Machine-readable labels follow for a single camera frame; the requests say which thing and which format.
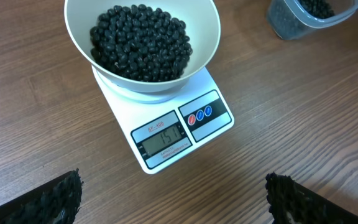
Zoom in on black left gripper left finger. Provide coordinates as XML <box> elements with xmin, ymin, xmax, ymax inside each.
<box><xmin>0</xmin><ymin>169</ymin><xmax>83</xmax><ymax>224</ymax></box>

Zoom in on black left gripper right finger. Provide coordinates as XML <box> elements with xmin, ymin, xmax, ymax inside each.
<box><xmin>265</xmin><ymin>172</ymin><xmax>358</xmax><ymax>224</ymax></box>

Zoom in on white digital kitchen scale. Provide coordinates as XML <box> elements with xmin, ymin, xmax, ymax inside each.
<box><xmin>93</xmin><ymin>68</ymin><xmax>234</xmax><ymax>174</ymax></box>

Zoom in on black beans in bowl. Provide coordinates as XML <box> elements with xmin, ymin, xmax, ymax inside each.
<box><xmin>89</xmin><ymin>4</ymin><xmax>193</xmax><ymax>82</ymax></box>

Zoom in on white bowl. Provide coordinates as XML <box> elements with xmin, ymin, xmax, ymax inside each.
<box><xmin>64</xmin><ymin>0</ymin><xmax>221</xmax><ymax>92</ymax></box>

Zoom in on clear plastic bean container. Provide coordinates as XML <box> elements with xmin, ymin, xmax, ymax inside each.
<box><xmin>267</xmin><ymin>0</ymin><xmax>358</xmax><ymax>40</ymax></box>

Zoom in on black beans in container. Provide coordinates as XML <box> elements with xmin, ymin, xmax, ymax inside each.
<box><xmin>298</xmin><ymin>0</ymin><xmax>335</xmax><ymax>19</ymax></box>

